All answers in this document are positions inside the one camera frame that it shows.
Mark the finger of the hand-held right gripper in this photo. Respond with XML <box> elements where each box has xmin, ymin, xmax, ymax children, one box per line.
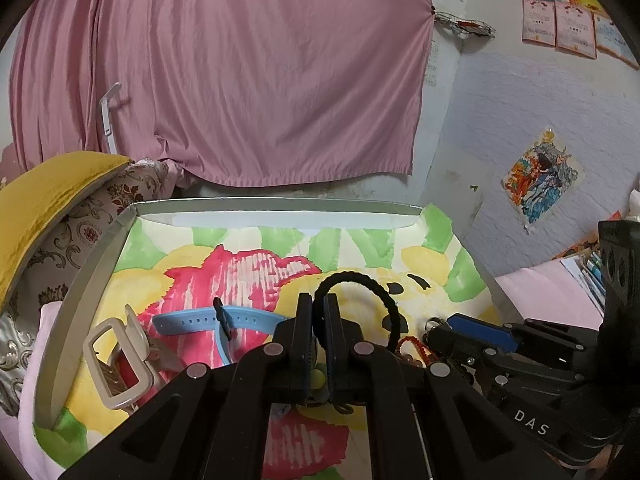
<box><xmin>446</xmin><ymin>312</ymin><xmax>601</xmax><ymax>361</ymax></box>
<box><xmin>422</xmin><ymin>325</ymin><xmax>551</xmax><ymax>398</ymax></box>

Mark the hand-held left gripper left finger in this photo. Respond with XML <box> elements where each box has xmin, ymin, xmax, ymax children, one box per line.
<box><xmin>60</xmin><ymin>292</ymin><xmax>314</xmax><ymax>480</ymax></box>

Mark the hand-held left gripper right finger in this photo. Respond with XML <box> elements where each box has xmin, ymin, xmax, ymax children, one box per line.
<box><xmin>319</xmin><ymin>292</ymin><xmax>576</xmax><ymax>480</ymax></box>

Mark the red beaded bracelet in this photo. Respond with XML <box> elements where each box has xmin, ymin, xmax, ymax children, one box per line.
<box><xmin>395</xmin><ymin>336</ymin><xmax>441</xmax><ymax>368</ymax></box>

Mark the black braided bracelet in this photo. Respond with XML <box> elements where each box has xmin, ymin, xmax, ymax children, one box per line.
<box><xmin>314</xmin><ymin>270</ymin><xmax>407</xmax><ymax>351</ymax></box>

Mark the blue watch strap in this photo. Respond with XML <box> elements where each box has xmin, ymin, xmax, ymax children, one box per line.
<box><xmin>151</xmin><ymin>297</ymin><xmax>291</xmax><ymax>366</ymax></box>

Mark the beige hair claw clip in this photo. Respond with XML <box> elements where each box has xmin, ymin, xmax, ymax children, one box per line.
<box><xmin>82</xmin><ymin>305</ymin><xmax>166</xmax><ymax>411</ymax></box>

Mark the colourful painted tray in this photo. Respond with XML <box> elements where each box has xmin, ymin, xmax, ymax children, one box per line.
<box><xmin>32</xmin><ymin>199</ymin><xmax>496</xmax><ymax>480</ymax></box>

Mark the pink bed sheet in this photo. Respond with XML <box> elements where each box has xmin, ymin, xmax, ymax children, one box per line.
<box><xmin>15</xmin><ymin>260</ymin><xmax>606</xmax><ymax>480</ymax></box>

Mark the stack of books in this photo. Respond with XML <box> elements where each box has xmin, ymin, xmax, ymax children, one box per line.
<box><xmin>560</xmin><ymin>240</ymin><xmax>608</xmax><ymax>316</ymax></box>

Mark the painted paper lining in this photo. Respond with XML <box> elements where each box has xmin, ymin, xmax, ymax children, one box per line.
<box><xmin>35</xmin><ymin>205</ymin><xmax>493</xmax><ymax>480</ymax></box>

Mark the floral patterned pillow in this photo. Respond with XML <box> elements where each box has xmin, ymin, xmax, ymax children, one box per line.
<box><xmin>0</xmin><ymin>159</ymin><xmax>171</xmax><ymax>416</ymax></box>

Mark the pink curtain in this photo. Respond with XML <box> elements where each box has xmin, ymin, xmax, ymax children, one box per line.
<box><xmin>9</xmin><ymin>0</ymin><xmax>435</xmax><ymax>191</ymax></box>

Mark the yellow pillow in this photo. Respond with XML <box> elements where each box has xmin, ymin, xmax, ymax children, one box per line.
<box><xmin>0</xmin><ymin>151</ymin><xmax>135</xmax><ymax>311</ymax></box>

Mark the colourful wall poster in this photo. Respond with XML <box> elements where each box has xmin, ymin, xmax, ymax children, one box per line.
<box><xmin>501</xmin><ymin>127</ymin><xmax>587</xmax><ymax>233</ymax></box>

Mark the cluster of wall certificates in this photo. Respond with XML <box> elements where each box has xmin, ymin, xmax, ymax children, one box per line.
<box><xmin>521</xmin><ymin>0</ymin><xmax>640</xmax><ymax>71</ymax></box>

